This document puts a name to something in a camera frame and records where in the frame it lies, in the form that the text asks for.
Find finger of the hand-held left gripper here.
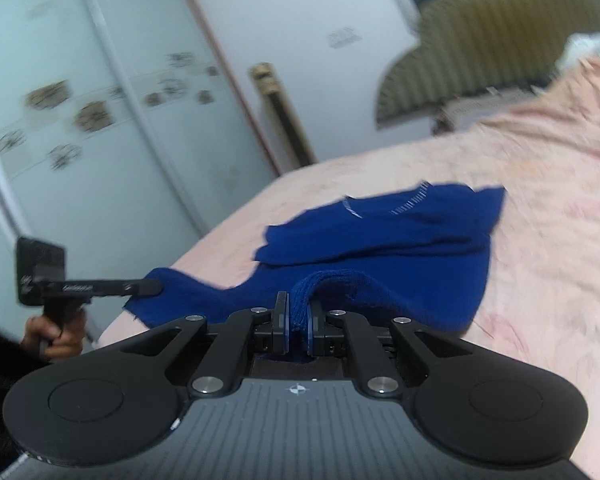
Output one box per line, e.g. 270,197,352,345
60,278,164,298

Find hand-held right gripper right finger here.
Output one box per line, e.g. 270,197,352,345
304,300,462,399

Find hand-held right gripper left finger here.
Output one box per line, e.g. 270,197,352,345
115,291,292,399

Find blue beaded v-neck sweater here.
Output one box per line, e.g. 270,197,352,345
125,180,507,366

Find person's left hand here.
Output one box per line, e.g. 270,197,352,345
20,309,89,364

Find frosted glass flowered wardrobe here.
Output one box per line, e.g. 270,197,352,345
0,0,281,331

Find gold tower fan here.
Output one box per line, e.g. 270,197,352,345
249,62,317,168

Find pink textured bed blanket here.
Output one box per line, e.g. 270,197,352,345
96,55,600,476

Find olive green padded headboard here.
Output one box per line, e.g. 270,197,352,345
375,0,600,133

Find white cloth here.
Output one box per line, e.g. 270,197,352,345
555,33,600,75

